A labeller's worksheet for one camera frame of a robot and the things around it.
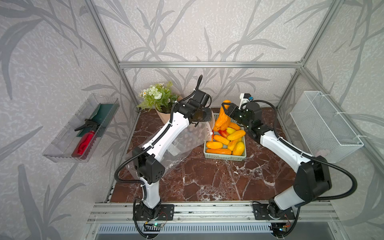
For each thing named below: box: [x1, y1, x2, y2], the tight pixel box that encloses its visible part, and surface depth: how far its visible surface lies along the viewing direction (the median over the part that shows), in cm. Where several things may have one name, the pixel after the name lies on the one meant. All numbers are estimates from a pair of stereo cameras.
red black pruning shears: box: [71, 119, 100, 160], surface depth 61 cm
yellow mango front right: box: [232, 141, 245, 156], surface depth 91 cm
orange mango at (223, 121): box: [213, 99, 231, 131], surface depth 79 cm
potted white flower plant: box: [136, 81, 183, 125], surface depth 89 cm
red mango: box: [217, 129, 229, 138], surface depth 101 cm
